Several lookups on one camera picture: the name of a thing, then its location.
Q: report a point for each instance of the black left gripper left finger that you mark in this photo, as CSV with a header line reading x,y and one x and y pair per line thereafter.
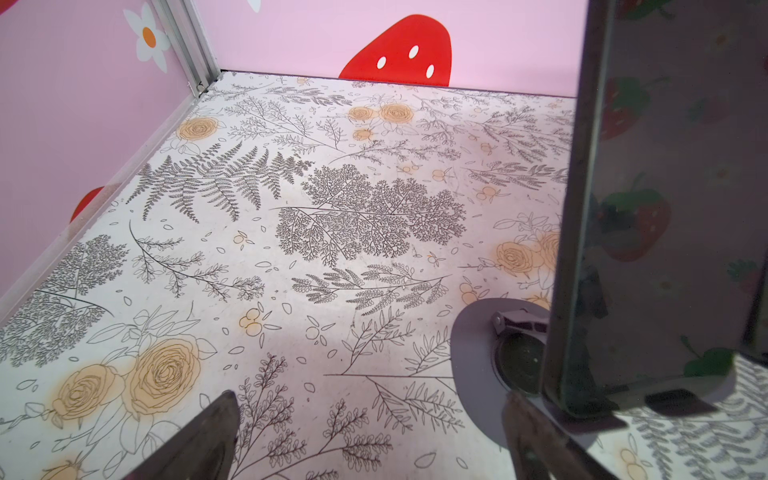
x,y
203,449

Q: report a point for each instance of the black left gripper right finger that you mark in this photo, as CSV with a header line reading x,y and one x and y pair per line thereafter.
x,y
539,449

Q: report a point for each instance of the grey round stand leftmost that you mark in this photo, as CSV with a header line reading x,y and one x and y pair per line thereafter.
x,y
497,346

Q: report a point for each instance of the large black phone leftmost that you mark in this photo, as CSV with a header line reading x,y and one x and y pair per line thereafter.
x,y
661,278

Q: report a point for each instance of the aluminium left corner post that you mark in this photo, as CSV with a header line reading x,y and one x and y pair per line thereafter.
x,y
181,21

